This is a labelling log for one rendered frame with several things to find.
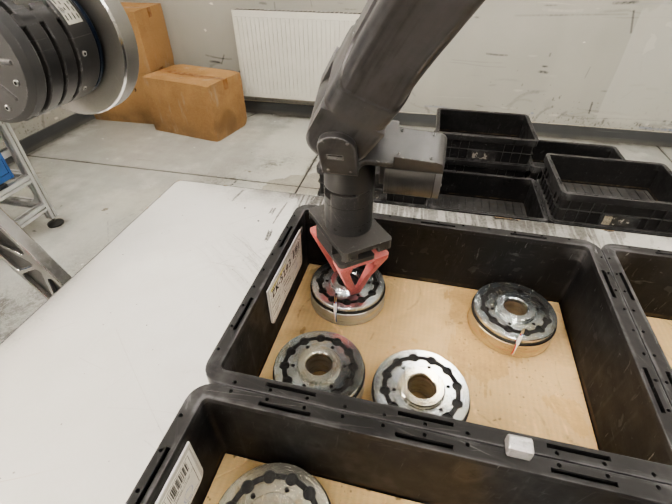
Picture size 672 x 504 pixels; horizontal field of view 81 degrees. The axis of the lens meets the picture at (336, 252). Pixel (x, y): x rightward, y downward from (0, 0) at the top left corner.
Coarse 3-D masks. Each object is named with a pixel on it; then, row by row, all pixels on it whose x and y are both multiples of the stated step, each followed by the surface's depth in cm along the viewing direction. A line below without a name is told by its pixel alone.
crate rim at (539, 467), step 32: (192, 416) 32; (288, 416) 32; (320, 416) 32; (352, 416) 32; (160, 448) 30; (416, 448) 31; (448, 448) 32; (480, 448) 30; (160, 480) 29; (576, 480) 29; (608, 480) 29; (640, 480) 29
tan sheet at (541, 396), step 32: (416, 288) 58; (448, 288) 58; (288, 320) 53; (320, 320) 53; (384, 320) 53; (416, 320) 53; (448, 320) 53; (384, 352) 49; (448, 352) 49; (480, 352) 49; (544, 352) 49; (480, 384) 46; (512, 384) 46; (544, 384) 46; (576, 384) 46; (480, 416) 43; (512, 416) 43; (544, 416) 43; (576, 416) 43
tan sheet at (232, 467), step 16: (224, 464) 39; (240, 464) 39; (256, 464) 39; (224, 480) 38; (320, 480) 38; (208, 496) 37; (336, 496) 37; (352, 496) 37; (368, 496) 37; (384, 496) 37
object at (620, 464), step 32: (288, 224) 54; (416, 224) 54; (448, 224) 54; (256, 288) 44; (608, 288) 44; (224, 352) 37; (640, 352) 37; (224, 384) 35; (256, 384) 35; (288, 384) 35; (640, 384) 35; (384, 416) 34; (416, 416) 33; (544, 448) 30; (576, 448) 30
